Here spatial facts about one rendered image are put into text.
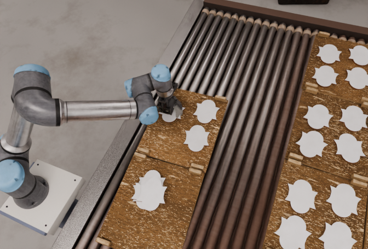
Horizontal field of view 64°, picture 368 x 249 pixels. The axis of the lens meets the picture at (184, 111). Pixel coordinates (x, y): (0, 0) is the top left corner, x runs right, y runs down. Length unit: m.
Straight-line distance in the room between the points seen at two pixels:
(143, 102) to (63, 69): 2.19
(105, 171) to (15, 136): 0.42
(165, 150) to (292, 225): 0.63
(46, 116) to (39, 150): 1.78
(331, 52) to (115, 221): 1.41
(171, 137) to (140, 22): 2.19
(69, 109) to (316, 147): 1.06
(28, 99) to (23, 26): 2.94
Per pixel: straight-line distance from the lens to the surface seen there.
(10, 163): 1.39
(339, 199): 1.42
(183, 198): 1.33
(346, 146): 1.53
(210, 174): 1.37
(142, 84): 1.19
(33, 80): 1.11
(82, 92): 2.97
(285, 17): 1.98
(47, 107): 1.04
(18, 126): 1.29
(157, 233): 1.31
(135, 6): 3.67
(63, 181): 1.52
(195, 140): 1.41
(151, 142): 1.44
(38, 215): 1.51
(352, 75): 1.78
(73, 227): 1.44
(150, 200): 1.30
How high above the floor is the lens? 2.21
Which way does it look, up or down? 58 degrees down
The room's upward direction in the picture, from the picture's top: 8 degrees counter-clockwise
